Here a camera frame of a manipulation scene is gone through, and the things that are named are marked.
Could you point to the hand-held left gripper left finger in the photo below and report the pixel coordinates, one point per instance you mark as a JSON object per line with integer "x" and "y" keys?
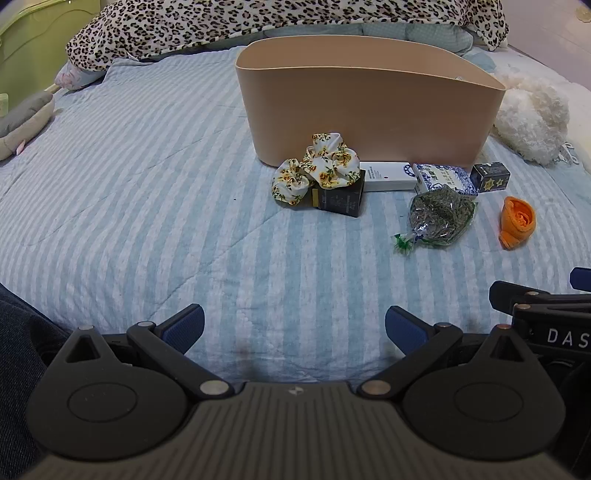
{"x": 187, "y": 325}

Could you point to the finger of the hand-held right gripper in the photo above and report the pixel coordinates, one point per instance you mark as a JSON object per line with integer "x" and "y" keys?
{"x": 581, "y": 278}
{"x": 508, "y": 295}

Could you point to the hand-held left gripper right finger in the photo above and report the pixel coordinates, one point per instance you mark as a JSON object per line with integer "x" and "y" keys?
{"x": 404, "y": 327}

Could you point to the orange cloth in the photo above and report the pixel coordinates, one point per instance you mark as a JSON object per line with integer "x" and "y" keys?
{"x": 517, "y": 224}

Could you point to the clear bag of dried herbs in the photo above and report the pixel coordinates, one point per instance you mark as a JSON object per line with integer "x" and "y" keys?
{"x": 441, "y": 214}

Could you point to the small black star-print box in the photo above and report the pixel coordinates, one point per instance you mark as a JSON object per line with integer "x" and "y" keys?
{"x": 491, "y": 177}

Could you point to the blue and white patterned box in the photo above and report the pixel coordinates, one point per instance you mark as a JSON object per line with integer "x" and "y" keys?
{"x": 443, "y": 180}

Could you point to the black gold-edged box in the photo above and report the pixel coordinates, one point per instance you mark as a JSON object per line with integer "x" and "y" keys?
{"x": 339, "y": 201}

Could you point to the white box with blue emblem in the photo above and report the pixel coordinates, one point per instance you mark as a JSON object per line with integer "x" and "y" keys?
{"x": 385, "y": 177}

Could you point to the floral fabric scrunchie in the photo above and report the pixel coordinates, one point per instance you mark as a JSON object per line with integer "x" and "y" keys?
{"x": 290, "y": 182}
{"x": 330, "y": 161}

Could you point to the beige plastic basin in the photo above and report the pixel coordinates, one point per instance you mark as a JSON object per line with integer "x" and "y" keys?
{"x": 369, "y": 106}

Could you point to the blue striped bed sheet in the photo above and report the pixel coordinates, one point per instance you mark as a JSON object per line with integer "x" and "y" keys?
{"x": 138, "y": 207}

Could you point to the white fluffy plush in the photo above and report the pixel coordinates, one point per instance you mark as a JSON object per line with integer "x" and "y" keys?
{"x": 531, "y": 120}

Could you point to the grey plush toy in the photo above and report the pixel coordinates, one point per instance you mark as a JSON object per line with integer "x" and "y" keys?
{"x": 23, "y": 122}

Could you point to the pale pink pillow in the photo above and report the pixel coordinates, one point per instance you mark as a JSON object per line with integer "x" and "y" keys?
{"x": 76, "y": 77}

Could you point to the leopard print blanket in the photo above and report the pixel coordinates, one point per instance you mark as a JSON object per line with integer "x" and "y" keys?
{"x": 184, "y": 23}

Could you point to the light green cabinet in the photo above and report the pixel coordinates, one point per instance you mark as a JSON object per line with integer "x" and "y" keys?
{"x": 32, "y": 41}

